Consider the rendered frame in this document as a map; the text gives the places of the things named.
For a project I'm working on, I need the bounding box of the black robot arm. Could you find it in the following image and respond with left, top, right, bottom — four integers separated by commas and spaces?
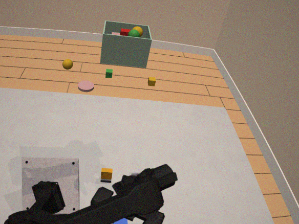
4, 164, 178, 224

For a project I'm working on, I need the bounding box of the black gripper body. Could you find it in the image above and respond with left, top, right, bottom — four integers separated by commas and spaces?
90, 187, 165, 224

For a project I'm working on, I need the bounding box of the yellow rectangular block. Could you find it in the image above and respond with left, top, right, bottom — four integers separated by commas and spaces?
101, 168, 113, 180

